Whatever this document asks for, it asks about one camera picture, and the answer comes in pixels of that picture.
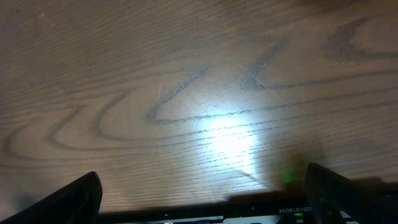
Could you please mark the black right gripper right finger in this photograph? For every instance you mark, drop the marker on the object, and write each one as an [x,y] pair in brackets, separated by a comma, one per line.
[329,194]

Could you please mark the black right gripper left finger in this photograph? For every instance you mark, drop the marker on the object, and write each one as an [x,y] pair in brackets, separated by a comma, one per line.
[76,203]

